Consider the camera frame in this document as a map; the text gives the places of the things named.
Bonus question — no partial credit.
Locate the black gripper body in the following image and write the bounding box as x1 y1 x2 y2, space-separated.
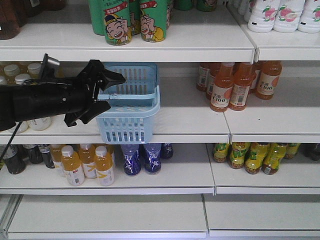
12 60 105 127

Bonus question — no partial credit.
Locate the orange C100 juice bottle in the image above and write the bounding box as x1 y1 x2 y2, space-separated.
210 62 235 113
228 62 256 111
255 60 282 100

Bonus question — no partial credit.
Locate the green cartoon drink can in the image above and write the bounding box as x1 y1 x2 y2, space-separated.
101 0 132 46
139 0 167 43

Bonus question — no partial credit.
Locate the white metal shelf unit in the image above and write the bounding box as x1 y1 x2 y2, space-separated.
0 0 320 240

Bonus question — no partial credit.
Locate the white peach drink bottle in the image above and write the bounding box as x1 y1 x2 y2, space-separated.
247 0 281 33
297 0 320 34
273 0 305 33

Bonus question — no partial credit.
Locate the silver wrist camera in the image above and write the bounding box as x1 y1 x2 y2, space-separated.
38 53 60 79

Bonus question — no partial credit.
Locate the yellow lemon tea bottle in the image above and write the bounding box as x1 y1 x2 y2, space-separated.
228 142 251 169
213 142 230 163
261 142 288 175
244 142 271 175
284 142 301 160

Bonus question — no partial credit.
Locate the dark tea bottle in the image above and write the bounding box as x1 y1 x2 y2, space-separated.
38 144 55 169
22 144 43 164
0 145 26 175

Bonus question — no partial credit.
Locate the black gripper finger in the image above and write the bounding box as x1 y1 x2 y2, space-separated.
98 69 126 91
81 101 111 124

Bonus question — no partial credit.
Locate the orange vitamin drink bottle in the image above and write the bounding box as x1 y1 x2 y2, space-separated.
61 145 85 186
78 143 97 179
94 145 115 186

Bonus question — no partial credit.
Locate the pale yellow drink bottle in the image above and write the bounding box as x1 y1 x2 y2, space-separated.
26 117 52 131

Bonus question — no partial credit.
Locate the blue sports drink bottle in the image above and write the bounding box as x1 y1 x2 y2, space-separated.
143 143 162 174
160 143 174 160
120 144 141 176

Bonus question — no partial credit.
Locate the light blue plastic basket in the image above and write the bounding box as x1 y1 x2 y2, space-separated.
95 62 161 145

